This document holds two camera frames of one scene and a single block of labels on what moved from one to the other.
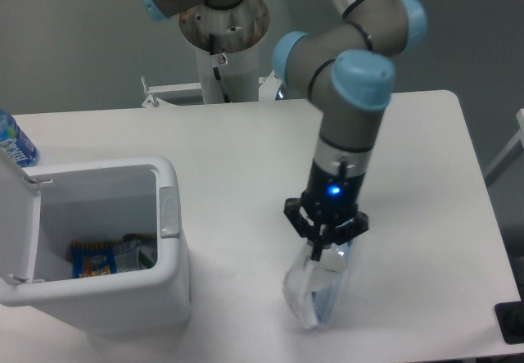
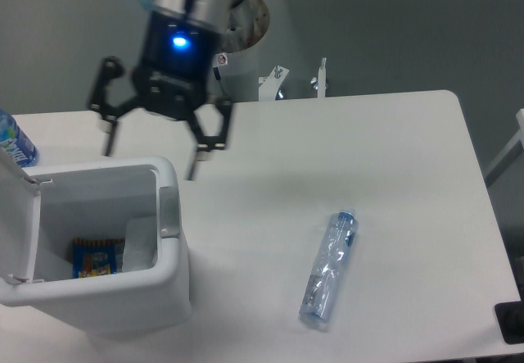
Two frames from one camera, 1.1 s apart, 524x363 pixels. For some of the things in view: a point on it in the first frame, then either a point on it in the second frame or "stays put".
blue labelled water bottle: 15,142 stays put
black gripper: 332,193 to 173,79
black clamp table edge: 510,315 stays put
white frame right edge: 510,152 stays put
